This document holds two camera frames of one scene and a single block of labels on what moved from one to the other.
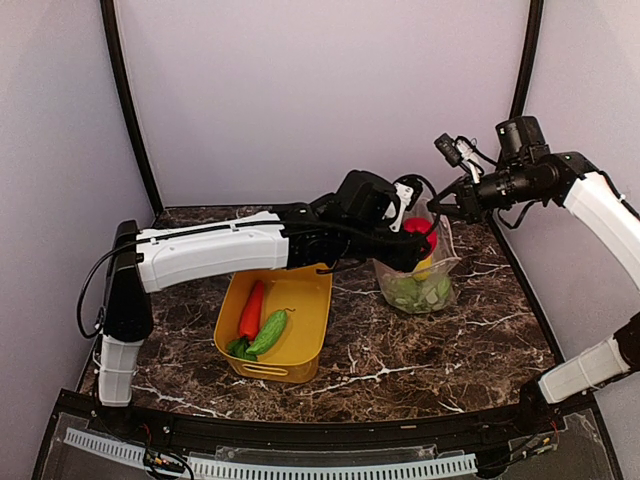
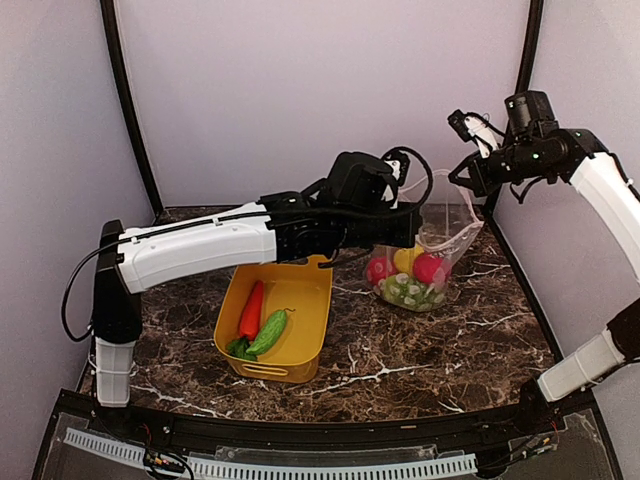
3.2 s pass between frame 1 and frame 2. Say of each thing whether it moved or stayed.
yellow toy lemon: moved
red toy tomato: moved
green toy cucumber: stayed
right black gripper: moved
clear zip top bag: moved
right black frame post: stayed
